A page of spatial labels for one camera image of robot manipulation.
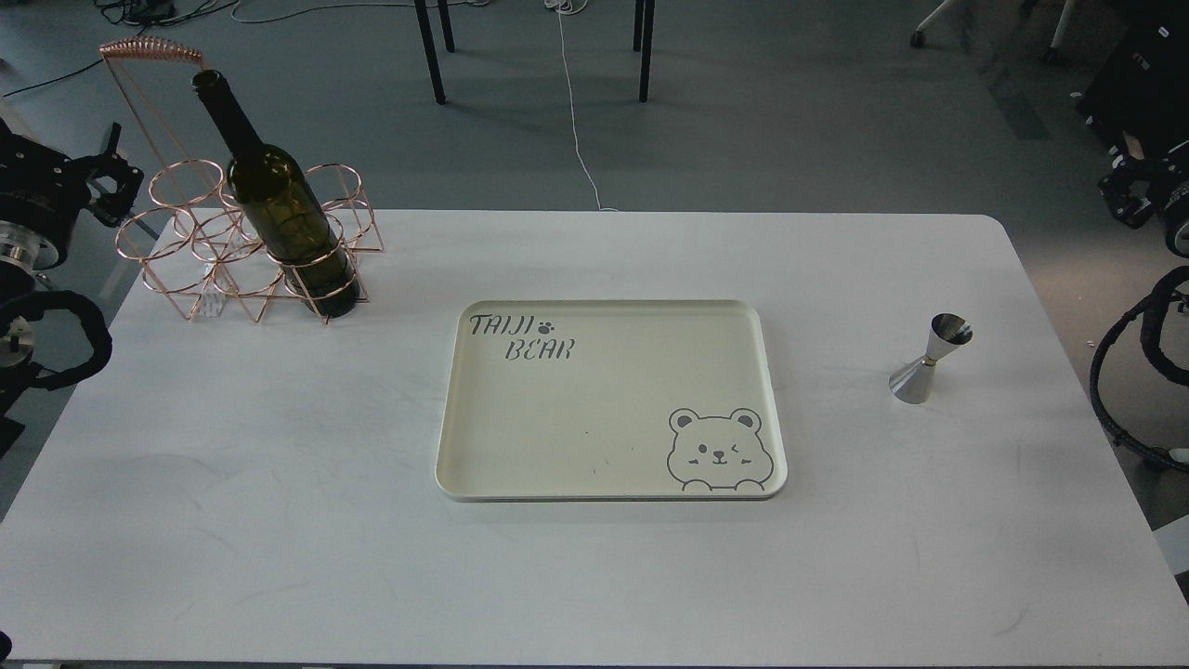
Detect cream bear print tray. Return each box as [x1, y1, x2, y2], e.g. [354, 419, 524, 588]
[435, 299, 789, 501]

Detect black table legs right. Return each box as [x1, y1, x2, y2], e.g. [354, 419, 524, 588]
[633, 0, 658, 103]

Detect black case on floor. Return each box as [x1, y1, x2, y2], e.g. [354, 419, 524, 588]
[1076, 1, 1188, 158]

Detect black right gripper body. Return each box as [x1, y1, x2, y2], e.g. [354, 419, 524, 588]
[1152, 153, 1188, 258]

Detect copper wire bottle rack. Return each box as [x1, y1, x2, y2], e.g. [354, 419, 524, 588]
[100, 34, 385, 323]

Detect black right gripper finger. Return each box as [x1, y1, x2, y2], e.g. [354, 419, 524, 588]
[1111, 153, 1174, 191]
[1097, 175, 1156, 231]

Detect black table legs left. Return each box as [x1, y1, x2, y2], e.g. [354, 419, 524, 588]
[413, 0, 455, 106]

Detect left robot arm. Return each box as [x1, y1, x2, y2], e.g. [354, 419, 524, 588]
[1, 124, 144, 414]

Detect white floor cable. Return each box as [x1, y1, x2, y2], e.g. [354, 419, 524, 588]
[542, 0, 621, 213]

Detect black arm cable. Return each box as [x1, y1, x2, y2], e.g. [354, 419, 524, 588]
[0, 290, 114, 391]
[1089, 265, 1189, 471]

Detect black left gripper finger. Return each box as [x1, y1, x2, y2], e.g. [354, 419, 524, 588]
[71, 124, 144, 209]
[88, 190, 137, 229]

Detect silver steel jigger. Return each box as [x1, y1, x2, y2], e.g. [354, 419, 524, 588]
[888, 313, 973, 405]

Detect dark green wine bottle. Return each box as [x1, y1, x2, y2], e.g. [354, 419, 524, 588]
[191, 71, 360, 321]

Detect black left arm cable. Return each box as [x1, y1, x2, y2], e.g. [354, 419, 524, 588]
[0, 290, 114, 391]

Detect black table legs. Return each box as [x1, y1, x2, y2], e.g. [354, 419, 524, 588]
[413, 0, 455, 106]
[633, 0, 658, 103]

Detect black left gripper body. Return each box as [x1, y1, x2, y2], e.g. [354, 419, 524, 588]
[1, 130, 92, 272]

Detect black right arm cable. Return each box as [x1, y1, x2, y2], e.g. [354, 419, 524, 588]
[1089, 265, 1189, 471]

